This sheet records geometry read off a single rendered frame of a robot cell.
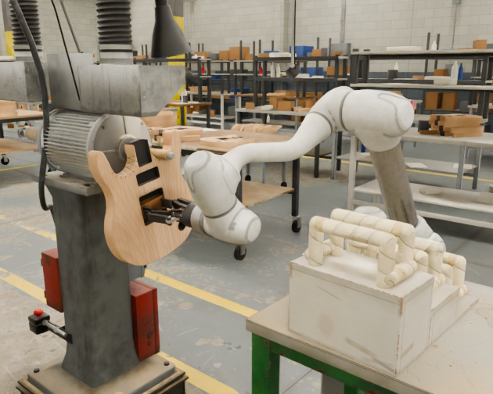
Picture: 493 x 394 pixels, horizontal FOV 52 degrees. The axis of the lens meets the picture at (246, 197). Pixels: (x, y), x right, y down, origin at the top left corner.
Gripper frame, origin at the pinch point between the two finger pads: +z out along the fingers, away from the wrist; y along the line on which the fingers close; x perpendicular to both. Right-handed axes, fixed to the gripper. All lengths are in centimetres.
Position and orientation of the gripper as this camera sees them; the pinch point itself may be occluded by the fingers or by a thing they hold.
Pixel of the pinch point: (154, 206)
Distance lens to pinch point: 165.6
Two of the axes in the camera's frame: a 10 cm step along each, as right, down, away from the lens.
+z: -7.7, -1.4, 6.2
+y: 6.2, -3.6, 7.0
